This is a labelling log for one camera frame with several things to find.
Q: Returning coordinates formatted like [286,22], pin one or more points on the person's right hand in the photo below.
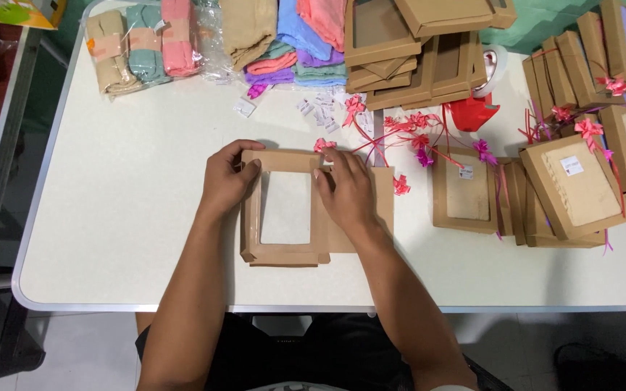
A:
[354,198]

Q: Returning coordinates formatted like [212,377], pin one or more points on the person's left hand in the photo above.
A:
[220,182]

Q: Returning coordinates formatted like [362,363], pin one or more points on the kraft window box lid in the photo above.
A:
[291,162]

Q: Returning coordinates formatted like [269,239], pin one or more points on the single pink ribbon bow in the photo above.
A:
[401,185]
[321,144]

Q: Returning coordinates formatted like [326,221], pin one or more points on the scatter of white label stickers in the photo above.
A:
[321,106]

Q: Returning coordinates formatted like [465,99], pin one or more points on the single purple ribbon bow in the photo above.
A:
[257,90]

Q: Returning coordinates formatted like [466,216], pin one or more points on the heap of ribbon bows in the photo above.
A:
[419,120]

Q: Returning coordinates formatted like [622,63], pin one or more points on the clear plastic bag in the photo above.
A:
[210,49]

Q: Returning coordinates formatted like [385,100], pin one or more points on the red tape dispenser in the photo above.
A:
[473,114]

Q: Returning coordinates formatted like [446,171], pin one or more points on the pink bagged towel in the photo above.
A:
[178,38]

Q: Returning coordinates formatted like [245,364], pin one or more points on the stack of flat kraft boxes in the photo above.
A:
[400,54]

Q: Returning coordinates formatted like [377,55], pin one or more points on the green bagged towel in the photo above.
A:
[147,46]

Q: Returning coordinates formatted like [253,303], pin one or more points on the pile of folded coloured towels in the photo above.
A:
[291,38]

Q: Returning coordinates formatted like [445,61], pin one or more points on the person's black clothing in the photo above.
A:
[302,358]

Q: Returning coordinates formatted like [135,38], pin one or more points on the beige bagged towel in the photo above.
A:
[107,51]

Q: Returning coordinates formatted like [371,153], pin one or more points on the white tape roll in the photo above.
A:
[495,68]

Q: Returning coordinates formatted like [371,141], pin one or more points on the heap of packed gift boxes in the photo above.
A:
[579,184]

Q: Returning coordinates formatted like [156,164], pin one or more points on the green cloth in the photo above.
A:
[541,21]

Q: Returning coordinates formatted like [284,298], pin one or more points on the yellow green carton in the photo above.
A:
[14,12]

